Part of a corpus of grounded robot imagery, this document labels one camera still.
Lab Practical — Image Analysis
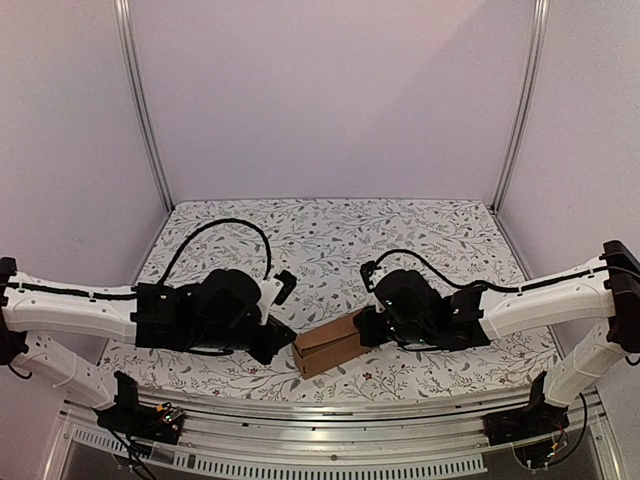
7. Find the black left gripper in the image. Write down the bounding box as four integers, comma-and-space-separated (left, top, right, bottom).
191, 316, 296, 365

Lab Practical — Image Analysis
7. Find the brown cardboard paper box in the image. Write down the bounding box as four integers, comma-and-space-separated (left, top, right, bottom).
292, 310, 371, 380

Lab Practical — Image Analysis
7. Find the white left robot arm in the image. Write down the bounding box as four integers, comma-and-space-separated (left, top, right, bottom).
1, 257, 297, 434

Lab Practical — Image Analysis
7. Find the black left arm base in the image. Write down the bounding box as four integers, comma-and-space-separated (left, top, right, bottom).
95, 371, 185, 445

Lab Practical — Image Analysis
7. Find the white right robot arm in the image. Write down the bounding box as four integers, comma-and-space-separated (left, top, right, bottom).
353, 240, 639, 436

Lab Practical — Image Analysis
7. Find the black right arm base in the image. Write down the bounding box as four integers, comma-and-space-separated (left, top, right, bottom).
483, 372, 569, 446

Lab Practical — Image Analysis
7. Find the floral patterned table mat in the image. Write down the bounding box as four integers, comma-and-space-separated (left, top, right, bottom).
99, 199, 559, 404

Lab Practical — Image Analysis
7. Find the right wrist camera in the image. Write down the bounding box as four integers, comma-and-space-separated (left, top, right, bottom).
360, 261, 444, 323

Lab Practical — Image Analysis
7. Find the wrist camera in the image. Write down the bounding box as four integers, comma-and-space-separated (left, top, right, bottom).
360, 261, 444, 323
199, 268, 296, 326

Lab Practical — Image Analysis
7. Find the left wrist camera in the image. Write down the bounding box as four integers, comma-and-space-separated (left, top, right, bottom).
199, 268, 296, 326

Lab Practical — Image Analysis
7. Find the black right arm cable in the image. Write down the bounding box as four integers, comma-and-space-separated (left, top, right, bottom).
372, 249, 609, 296

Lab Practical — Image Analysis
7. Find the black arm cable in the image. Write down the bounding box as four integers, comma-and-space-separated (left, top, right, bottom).
159, 219, 271, 286
372, 249, 609, 296

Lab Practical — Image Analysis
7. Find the aluminium front rail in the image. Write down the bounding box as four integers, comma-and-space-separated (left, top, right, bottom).
42, 384, 624, 480

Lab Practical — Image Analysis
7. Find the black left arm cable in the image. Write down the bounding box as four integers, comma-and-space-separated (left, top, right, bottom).
159, 219, 271, 286

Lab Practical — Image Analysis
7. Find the right aluminium frame post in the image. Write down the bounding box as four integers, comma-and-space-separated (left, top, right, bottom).
490, 0, 550, 216

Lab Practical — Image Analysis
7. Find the aluminium frame post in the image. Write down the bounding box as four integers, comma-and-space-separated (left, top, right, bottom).
113, 0, 175, 214
490, 0, 550, 216

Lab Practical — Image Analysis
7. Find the left aluminium frame post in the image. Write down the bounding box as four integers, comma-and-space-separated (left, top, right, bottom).
113, 0, 175, 214

